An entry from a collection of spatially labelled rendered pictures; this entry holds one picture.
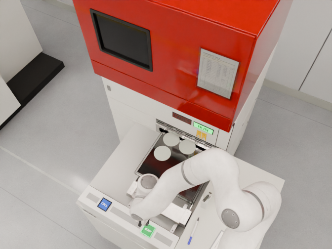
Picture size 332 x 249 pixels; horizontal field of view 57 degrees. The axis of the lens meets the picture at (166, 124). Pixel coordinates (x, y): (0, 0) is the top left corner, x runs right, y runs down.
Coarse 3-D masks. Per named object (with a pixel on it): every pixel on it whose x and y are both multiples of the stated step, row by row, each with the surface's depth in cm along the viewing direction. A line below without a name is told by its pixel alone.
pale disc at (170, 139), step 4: (168, 132) 186; (164, 136) 184; (168, 136) 184; (172, 136) 184; (176, 136) 184; (164, 140) 183; (168, 140) 183; (172, 140) 183; (176, 140) 183; (168, 144) 181; (172, 144) 181; (176, 144) 181
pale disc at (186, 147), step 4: (184, 140) 183; (180, 144) 181; (184, 144) 181; (188, 144) 181; (192, 144) 181; (180, 148) 180; (184, 148) 180; (188, 148) 180; (192, 148) 180; (184, 152) 178; (188, 152) 178; (192, 152) 178
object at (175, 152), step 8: (160, 144) 181; (152, 152) 179; (176, 152) 178; (200, 152) 178; (152, 160) 176; (168, 160) 176; (176, 160) 176; (184, 160) 176; (144, 168) 173; (152, 168) 173; (160, 168) 173; (168, 168) 173; (160, 176) 170; (200, 184) 167; (184, 192) 165; (192, 192) 165
